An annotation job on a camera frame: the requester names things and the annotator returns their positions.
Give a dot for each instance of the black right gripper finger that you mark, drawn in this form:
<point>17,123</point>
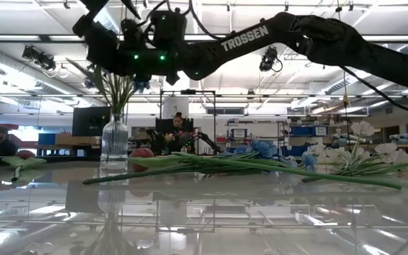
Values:
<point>83,25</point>
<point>130,8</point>

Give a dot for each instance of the blue flower bunch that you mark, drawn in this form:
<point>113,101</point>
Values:
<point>262,148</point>
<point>117,102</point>

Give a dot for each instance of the white flower bunch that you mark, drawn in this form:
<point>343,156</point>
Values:
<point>326,156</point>
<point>384,148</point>

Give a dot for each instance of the neighbouring station robot arm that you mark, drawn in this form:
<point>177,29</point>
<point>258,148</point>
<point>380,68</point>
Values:
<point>207,140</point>

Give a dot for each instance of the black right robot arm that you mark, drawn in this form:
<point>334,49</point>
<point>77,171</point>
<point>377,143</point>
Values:
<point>296,39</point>

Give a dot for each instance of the clear glass vase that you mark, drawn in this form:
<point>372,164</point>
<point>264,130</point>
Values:
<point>114,141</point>

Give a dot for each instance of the black monitor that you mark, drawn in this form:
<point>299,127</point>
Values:
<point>90,122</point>

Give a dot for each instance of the person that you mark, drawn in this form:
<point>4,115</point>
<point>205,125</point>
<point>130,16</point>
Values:
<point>178,124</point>
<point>4,145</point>

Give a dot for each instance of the brown cardboard box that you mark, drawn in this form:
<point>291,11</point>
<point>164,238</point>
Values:
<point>76,139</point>

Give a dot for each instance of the blue storage box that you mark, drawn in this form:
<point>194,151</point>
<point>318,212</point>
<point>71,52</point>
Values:
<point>46,139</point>

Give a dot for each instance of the white sign board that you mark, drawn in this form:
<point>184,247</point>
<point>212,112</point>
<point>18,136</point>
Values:
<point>239,134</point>

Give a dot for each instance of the metal shelf with blue bins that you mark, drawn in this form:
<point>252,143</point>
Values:
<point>301,131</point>

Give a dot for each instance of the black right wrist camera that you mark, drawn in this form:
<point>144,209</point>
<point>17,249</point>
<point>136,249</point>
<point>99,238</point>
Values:
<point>168,30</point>

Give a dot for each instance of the black mounted camera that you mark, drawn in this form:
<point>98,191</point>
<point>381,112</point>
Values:
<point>268,58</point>
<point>39,57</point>

